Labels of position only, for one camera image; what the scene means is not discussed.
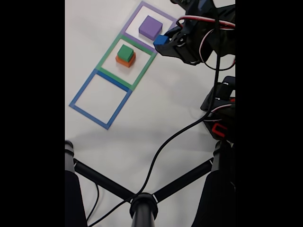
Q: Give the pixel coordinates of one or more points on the small blue block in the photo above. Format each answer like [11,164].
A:
[160,40]

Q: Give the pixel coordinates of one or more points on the large purple block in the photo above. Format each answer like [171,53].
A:
[150,26]

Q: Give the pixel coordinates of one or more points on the green block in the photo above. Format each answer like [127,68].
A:
[125,52]

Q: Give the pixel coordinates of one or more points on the purple tape square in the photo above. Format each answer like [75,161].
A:
[158,11]

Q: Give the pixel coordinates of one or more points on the orange block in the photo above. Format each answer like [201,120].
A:
[124,63]

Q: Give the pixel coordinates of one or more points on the green tape square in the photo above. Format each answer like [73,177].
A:
[113,50]

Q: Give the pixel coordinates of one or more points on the red table clamp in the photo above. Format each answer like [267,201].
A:
[214,128]

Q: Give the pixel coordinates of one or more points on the blue tape square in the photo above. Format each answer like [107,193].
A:
[82,91]

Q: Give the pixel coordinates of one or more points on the black tripod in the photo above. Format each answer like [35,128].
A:
[143,210]

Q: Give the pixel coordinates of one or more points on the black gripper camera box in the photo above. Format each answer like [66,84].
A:
[189,6]

